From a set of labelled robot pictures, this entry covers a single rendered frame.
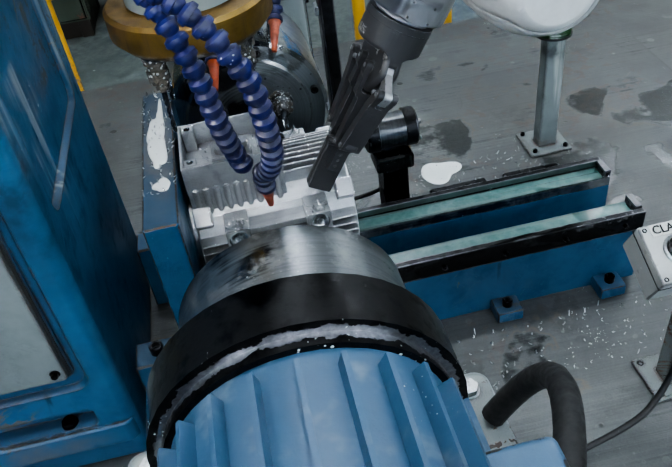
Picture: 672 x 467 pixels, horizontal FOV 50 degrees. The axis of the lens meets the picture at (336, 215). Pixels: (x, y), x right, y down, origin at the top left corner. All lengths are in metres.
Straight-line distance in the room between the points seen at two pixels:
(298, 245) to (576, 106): 0.97
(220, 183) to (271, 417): 0.57
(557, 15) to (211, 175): 0.46
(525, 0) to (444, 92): 1.05
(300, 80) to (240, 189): 0.29
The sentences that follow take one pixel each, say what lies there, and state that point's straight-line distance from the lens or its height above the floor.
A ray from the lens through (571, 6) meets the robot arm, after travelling 0.59.
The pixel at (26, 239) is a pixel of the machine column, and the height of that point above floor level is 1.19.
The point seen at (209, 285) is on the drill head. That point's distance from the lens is 0.72.
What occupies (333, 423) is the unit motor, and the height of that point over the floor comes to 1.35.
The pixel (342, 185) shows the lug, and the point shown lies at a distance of 0.90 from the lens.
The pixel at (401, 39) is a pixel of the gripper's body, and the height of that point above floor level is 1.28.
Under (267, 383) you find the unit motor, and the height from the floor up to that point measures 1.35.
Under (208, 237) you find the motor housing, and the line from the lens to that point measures 0.91.
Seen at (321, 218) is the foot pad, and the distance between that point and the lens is 0.90.
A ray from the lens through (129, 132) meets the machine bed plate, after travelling 1.67.
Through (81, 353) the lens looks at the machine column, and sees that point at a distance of 0.89.
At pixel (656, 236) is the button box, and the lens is 0.86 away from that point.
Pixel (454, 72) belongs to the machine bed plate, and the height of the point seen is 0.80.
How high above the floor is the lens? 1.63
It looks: 40 degrees down
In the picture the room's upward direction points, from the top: 8 degrees counter-clockwise
